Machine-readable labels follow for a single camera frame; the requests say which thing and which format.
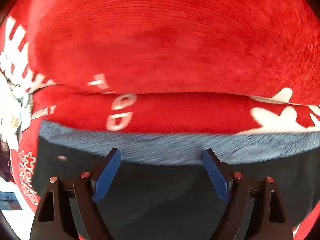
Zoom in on black pants with blue waistband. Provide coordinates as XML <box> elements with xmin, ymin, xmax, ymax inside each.
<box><xmin>31</xmin><ymin>121</ymin><xmax>319</xmax><ymax>239</ymax></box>

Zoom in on white floral patterned cloth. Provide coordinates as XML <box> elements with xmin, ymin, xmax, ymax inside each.
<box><xmin>1</xmin><ymin>74</ymin><xmax>33</xmax><ymax>151</ymax></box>

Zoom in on red blanket with white characters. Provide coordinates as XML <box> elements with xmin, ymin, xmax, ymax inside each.
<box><xmin>10</xmin><ymin>86</ymin><xmax>319</xmax><ymax>239</ymax></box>

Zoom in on red folded quilt with letters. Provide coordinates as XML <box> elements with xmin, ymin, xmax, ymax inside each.
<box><xmin>1</xmin><ymin>0</ymin><xmax>319</xmax><ymax>105</ymax></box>

